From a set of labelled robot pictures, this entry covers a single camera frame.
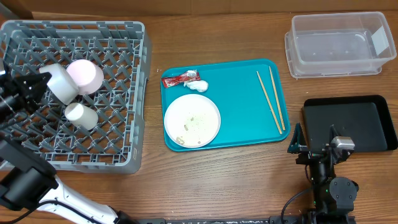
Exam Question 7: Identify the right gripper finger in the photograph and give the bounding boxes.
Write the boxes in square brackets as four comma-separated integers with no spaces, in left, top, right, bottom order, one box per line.
[329,124,340,146]
[287,123,308,154]

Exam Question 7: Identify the grey bowl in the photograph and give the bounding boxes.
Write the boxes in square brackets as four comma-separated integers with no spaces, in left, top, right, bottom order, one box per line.
[39,63,79,105]

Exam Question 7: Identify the white cup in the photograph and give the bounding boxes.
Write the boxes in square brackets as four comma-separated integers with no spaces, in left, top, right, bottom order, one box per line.
[65,103,98,130]

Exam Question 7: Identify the small pink-white bowl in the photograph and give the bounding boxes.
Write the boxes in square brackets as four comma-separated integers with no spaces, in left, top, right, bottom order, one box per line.
[67,59,104,95]

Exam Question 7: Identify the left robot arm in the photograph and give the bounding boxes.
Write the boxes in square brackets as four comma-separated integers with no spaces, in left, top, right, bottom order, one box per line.
[1,62,136,224]

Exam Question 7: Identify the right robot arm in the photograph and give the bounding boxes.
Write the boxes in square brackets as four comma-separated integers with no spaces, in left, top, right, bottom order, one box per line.
[280,123,359,224]

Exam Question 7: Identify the left wooden chopstick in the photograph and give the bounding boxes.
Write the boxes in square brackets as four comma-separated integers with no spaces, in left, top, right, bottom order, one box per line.
[256,71,282,134]

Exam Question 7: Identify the black plastic tray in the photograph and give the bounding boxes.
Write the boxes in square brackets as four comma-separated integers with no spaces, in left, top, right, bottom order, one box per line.
[302,95,397,152]

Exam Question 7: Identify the teal plastic tray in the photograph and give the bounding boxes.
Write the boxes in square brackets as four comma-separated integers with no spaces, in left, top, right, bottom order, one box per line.
[162,58,290,150]

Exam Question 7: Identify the clear plastic bin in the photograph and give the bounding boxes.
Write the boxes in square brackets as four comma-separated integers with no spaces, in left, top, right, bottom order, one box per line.
[284,12,397,78]

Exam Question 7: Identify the grey plastic dish rack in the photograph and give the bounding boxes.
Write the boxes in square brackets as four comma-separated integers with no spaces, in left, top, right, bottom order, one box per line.
[1,20,152,174]

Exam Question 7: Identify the large white dirty plate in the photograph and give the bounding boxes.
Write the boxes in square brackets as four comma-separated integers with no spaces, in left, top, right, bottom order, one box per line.
[164,94,221,149]

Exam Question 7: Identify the crumpled white tissue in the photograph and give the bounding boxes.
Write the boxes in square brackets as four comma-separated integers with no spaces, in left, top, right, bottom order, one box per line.
[183,80,209,93]

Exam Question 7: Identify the red snack wrapper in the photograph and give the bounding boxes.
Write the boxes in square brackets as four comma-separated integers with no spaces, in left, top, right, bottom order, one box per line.
[161,70,201,88]

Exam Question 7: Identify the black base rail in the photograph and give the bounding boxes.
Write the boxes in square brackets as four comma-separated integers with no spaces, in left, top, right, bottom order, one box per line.
[80,215,357,224]

